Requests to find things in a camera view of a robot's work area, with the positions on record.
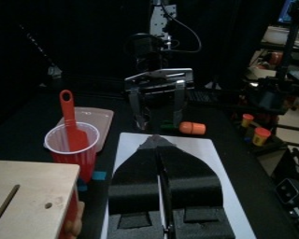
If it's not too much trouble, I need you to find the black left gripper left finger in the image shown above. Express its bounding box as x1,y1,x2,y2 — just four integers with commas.
107,134,164,239

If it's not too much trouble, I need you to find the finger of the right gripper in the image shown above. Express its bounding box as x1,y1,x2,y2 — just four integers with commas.
171,79,187,128
127,87,152,131

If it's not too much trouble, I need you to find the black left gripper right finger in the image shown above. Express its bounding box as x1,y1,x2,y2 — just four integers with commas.
155,134,237,239

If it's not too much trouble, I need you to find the white rectangular plate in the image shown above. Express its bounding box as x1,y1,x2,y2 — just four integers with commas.
100,132,258,239

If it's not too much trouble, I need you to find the blue small block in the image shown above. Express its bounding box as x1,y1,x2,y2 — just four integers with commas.
91,170,108,182

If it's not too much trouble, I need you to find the orange cylinder block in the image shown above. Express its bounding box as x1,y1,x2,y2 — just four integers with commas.
178,120,209,135

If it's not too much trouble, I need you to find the translucent pink plastic container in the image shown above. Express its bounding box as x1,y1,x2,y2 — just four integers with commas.
55,106,116,154

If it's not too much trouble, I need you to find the blue tape piece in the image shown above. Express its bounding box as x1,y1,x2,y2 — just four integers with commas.
76,177,90,192

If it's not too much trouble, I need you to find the red plastic cup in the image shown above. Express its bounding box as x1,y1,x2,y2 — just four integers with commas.
44,121,102,185

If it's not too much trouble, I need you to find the red plastic spatula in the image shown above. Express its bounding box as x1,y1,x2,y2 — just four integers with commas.
59,89,91,153

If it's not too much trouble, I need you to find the yellow tub with red lid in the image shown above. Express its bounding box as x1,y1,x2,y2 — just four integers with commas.
251,126,273,148
239,113,255,129

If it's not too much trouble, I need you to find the tan toy piece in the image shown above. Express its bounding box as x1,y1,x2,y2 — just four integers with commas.
65,201,86,239

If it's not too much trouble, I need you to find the wooden box with slot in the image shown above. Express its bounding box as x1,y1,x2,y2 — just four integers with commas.
0,160,83,239

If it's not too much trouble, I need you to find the black tripod stand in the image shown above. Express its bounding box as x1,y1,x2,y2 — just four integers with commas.
255,0,299,115

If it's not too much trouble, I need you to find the blue monitor screen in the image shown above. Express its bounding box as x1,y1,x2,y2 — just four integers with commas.
278,0,299,25

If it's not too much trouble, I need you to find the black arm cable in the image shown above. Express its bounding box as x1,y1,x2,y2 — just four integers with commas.
160,3,203,54

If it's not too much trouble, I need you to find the black camera on mount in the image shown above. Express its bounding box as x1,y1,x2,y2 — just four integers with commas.
274,177,299,207

